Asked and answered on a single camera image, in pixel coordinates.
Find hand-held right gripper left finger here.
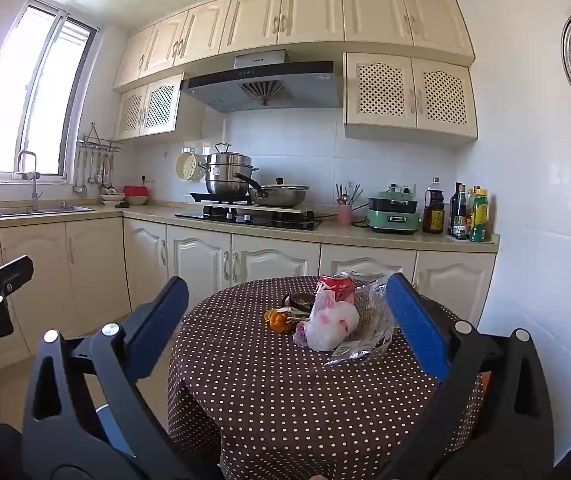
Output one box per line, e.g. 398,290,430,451
22,276,190,480

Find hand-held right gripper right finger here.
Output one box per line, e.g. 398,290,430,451
387,272,555,480

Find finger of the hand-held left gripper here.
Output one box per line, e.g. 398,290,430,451
0,255,35,311

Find clear plastic wrapper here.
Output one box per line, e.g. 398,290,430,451
323,276,396,367

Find white plastic bag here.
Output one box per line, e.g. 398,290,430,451
293,290,361,352

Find red soda can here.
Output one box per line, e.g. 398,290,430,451
317,272,356,306

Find steel kitchen sink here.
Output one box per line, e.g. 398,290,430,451
0,204,95,219

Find cream lower cabinets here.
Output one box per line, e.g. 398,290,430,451
0,215,496,376

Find steel kitchen faucet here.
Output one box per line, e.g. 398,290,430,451
14,150,44,213

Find green electric cooker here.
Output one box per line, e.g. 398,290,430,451
365,187,421,234

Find dark bottle with white label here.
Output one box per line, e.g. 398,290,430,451
455,185,470,240

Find large dark sauce bottle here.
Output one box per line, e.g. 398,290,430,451
423,176,446,235

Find slim dark sauce bottle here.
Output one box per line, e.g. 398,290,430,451
449,182,463,237

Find pale board under pots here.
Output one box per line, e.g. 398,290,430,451
200,200,306,210

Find black gas stove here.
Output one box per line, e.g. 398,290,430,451
174,204,322,232

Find white bowls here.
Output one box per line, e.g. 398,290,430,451
100,192,149,207

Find green yellow bottle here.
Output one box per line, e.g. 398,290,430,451
469,189,489,243

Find row of hanging kitchen utensils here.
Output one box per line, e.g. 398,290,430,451
72,147,119,196

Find cream perforated round tray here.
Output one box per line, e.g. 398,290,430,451
176,149,207,183

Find bundle of chopsticks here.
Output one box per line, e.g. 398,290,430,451
335,182,363,207

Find stainless steamer pot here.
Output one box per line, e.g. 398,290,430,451
204,143,259,196

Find brown polka dot tablecloth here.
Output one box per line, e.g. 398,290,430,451
167,275,486,480

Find steel wok with lid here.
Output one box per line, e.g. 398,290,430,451
233,172,310,208

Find sliding kitchen window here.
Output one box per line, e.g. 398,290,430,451
0,0,99,183

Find small lattice door cabinet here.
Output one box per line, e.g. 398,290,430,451
114,74,204,142

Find wide lattice door cabinet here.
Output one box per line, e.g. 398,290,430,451
344,52,479,148

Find grey range hood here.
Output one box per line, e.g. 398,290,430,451
180,50,343,113

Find wall utensil rack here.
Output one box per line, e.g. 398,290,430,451
78,122,122,152

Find cream upper wall cabinets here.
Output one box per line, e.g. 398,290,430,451
113,0,476,93

